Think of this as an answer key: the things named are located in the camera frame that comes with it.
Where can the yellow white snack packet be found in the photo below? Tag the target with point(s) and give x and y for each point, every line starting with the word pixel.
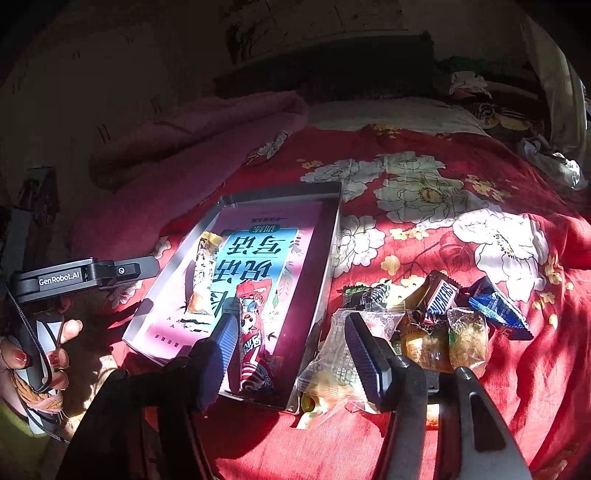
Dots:
pixel 203 277

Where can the blue triangular snack packet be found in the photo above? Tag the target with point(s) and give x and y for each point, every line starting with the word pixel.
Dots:
pixel 496 307

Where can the pale curtain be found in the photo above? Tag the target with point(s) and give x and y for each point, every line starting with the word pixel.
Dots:
pixel 554 69

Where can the gold candy wrapper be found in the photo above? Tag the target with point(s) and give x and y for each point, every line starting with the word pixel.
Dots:
pixel 415 293

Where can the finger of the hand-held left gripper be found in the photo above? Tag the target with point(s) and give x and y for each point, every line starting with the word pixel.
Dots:
pixel 127 270

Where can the red snack packet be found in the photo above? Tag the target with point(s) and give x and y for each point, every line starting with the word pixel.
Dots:
pixel 256 323

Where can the pile of clothes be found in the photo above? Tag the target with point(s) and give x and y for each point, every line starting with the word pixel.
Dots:
pixel 480 92

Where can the person's left hand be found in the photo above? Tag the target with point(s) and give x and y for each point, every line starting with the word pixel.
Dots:
pixel 69 328

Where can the white crumpled cloth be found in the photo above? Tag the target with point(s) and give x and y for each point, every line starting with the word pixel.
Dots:
pixel 551 161

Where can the small yellow cake packet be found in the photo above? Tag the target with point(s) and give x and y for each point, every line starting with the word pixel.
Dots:
pixel 425 346

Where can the dark headboard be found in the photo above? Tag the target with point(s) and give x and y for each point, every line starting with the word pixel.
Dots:
pixel 332 64

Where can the pink blanket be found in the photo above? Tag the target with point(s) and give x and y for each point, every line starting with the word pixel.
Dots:
pixel 184 152

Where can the clear packet with yellow pastry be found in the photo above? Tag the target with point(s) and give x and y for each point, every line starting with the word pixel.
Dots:
pixel 332 364

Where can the white pillow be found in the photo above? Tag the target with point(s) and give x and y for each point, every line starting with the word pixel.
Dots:
pixel 397 115

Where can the green snack packet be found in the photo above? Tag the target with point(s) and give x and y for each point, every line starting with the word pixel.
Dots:
pixel 354 296

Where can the brown chocolate bar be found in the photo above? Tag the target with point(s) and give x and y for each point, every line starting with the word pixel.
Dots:
pixel 441 295

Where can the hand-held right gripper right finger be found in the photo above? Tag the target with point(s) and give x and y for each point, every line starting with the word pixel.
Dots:
pixel 364 364

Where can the yellow cake packet green label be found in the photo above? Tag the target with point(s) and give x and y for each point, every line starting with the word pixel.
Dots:
pixel 468 339

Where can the black snack packet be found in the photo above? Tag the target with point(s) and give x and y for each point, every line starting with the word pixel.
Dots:
pixel 379 294

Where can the metal tray with pink print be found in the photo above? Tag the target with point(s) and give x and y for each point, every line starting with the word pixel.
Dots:
pixel 277 230

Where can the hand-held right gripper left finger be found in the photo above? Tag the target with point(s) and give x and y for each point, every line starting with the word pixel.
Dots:
pixel 226 344

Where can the red floral blanket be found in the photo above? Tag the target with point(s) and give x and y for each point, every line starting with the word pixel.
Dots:
pixel 461 207

